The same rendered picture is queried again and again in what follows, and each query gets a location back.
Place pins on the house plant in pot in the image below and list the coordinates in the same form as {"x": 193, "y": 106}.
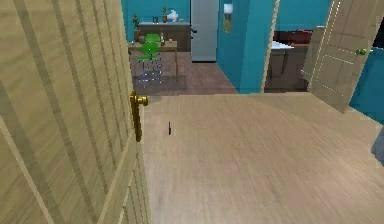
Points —
{"x": 136, "y": 28}

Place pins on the wooden dining table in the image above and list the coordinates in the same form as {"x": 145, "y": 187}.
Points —
{"x": 166, "y": 46}

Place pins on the grey blue cloth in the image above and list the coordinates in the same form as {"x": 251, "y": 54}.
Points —
{"x": 378, "y": 146}

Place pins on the dark wooden kitchen counter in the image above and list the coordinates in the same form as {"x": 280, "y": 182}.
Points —
{"x": 166, "y": 35}

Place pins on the green chair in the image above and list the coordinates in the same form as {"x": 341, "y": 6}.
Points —
{"x": 150, "y": 53}

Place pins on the light wooden panelled door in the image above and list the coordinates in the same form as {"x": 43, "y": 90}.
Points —
{"x": 336, "y": 56}

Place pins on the light wooden room door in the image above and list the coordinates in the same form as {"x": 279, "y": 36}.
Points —
{"x": 63, "y": 116}

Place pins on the dark cabinet with white top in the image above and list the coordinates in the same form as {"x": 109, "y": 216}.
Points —
{"x": 286, "y": 63}

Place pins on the framed wall picture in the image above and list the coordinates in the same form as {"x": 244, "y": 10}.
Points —
{"x": 227, "y": 16}

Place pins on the grey fridge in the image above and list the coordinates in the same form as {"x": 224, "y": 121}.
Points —
{"x": 204, "y": 30}

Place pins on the green door knob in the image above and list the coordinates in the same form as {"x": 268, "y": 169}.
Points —
{"x": 360, "y": 52}

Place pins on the small black floor object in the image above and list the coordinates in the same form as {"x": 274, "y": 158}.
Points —
{"x": 169, "y": 128}

